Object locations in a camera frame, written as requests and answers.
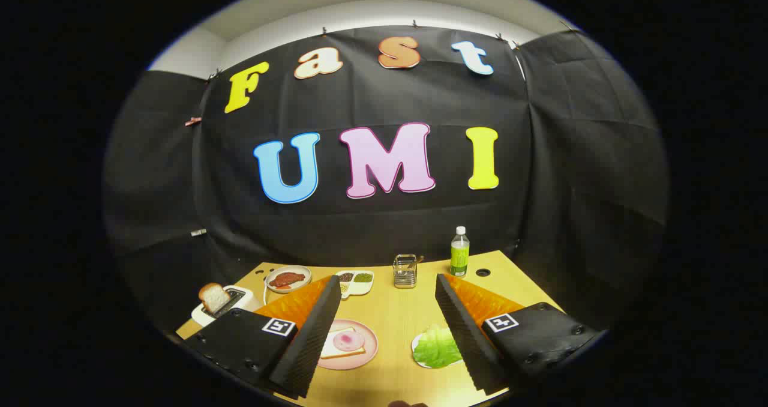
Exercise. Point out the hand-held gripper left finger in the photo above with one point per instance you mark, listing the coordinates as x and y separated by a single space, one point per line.
312 341

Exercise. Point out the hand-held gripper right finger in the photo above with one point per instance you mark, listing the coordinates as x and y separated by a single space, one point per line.
465 335

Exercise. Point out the green lettuce leaf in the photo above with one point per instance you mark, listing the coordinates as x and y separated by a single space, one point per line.
435 347

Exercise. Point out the browned toast slice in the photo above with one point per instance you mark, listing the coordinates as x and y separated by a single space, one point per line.
213 298

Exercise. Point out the white bread slice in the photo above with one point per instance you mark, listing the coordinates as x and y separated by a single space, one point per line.
336 350

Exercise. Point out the pink ham slice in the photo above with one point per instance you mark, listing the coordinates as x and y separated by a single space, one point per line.
348 341

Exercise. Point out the white square plate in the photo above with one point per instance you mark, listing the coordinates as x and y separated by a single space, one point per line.
425 364

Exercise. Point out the pink round plate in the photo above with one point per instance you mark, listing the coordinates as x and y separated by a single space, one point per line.
367 350

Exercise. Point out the brown steak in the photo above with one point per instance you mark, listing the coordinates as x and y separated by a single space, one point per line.
287 279

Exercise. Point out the beige oval plate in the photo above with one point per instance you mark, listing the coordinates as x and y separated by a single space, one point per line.
305 273

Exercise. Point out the white divided dish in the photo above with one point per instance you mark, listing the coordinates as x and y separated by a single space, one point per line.
360 288

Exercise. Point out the green drink bottle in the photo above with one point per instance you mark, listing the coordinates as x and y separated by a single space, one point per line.
459 257

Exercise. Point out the pile of green beans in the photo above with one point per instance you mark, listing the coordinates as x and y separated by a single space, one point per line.
362 277

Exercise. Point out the white toaster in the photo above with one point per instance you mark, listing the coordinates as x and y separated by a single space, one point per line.
198 317

